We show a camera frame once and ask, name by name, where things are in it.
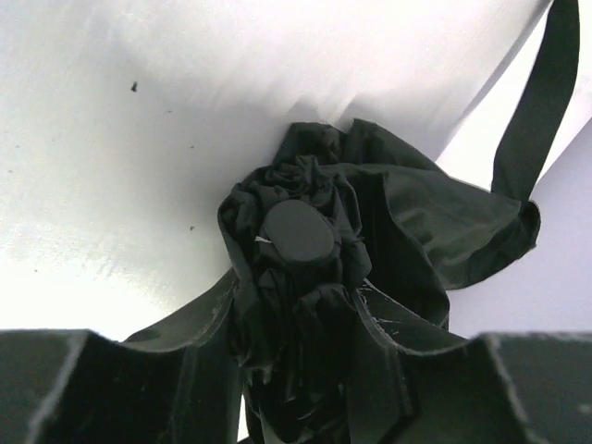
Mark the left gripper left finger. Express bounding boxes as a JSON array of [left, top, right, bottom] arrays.
[[1, 272, 241, 443]]

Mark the black folding umbrella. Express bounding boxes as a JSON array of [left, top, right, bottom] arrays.
[[217, 1, 580, 443]]

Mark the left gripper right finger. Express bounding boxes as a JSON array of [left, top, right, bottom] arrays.
[[346, 283, 591, 443]]

